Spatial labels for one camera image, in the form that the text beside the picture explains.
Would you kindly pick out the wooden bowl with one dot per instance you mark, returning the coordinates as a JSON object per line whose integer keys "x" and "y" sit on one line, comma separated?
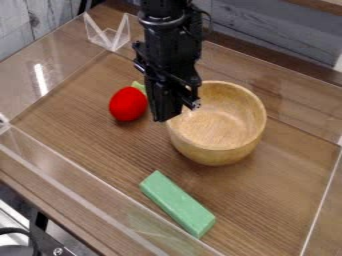
{"x": 221, "y": 132}

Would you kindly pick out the red plush strawberry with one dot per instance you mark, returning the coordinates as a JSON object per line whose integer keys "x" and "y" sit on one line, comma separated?
{"x": 129, "y": 102}

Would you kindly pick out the green rectangular block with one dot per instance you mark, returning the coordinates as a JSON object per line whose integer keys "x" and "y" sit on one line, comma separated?
{"x": 187, "y": 212}

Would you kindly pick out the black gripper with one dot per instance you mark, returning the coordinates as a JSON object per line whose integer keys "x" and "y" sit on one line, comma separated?
{"x": 166, "y": 58}

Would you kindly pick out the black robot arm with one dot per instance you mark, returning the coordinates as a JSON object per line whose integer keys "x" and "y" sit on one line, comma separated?
{"x": 162, "y": 8}

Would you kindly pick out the black table leg bracket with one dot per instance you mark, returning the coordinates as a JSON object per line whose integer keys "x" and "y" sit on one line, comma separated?
{"x": 50, "y": 247}

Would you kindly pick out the clear acrylic corner bracket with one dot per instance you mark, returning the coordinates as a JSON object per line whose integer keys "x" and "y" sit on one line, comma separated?
{"x": 109, "y": 38}

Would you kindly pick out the clear acrylic front barrier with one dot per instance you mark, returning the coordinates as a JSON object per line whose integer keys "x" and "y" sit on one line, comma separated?
{"x": 115, "y": 225}

